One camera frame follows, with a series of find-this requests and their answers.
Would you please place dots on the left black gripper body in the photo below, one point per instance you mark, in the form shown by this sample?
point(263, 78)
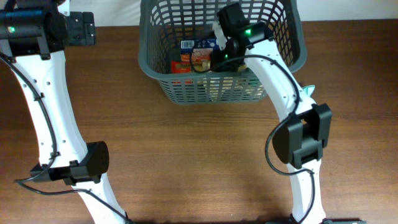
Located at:
point(79, 33)

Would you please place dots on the orange spaghetti packet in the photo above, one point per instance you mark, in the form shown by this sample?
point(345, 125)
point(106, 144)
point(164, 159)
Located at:
point(181, 67)

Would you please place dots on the blue Kleenex tissue pack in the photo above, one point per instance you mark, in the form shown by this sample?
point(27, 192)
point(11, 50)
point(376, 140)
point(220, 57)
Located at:
point(200, 50)

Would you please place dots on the beige powder pouch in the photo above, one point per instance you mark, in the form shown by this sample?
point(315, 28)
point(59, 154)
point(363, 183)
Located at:
point(243, 86)

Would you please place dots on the light teal wipes packet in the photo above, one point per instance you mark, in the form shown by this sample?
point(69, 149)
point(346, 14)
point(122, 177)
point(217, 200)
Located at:
point(308, 90)

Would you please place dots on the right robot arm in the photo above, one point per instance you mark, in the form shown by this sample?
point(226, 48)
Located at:
point(302, 134)

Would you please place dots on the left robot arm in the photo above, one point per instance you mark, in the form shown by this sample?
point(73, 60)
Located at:
point(34, 35)

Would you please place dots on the grey plastic shopping basket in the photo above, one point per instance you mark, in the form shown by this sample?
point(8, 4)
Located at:
point(170, 29)

